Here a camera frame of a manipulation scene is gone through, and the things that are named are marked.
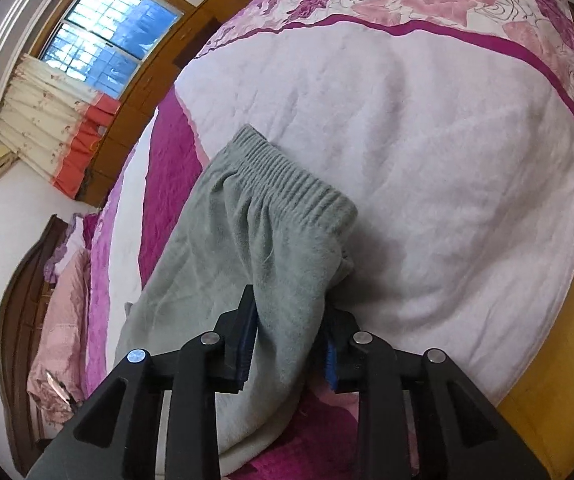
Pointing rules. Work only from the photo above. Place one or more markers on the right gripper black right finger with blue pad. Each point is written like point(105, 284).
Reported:
point(420, 416)

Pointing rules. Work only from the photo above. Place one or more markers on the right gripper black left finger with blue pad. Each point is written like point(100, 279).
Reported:
point(114, 433)

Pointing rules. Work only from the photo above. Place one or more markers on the grey sweatpants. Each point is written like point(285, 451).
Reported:
point(254, 219)

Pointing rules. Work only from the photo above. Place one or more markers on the smartphone on black stand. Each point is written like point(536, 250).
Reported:
point(60, 389)

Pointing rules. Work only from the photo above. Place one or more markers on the pink quilted pillow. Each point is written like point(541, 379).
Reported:
point(62, 348)

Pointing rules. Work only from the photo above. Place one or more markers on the dark wooden headboard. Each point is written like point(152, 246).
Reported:
point(22, 312)

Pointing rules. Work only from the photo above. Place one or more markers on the purple ruffled pillow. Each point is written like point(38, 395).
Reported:
point(78, 235)

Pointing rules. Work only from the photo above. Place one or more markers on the orange cream left curtain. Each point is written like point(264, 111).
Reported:
point(53, 122)

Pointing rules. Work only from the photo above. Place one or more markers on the purple white striped bedspread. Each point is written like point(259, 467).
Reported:
point(448, 123)

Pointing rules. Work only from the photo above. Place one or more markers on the window with blue glass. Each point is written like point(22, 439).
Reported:
point(104, 43)

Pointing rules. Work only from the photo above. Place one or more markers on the wooden window cabinet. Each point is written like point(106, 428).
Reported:
point(146, 90)

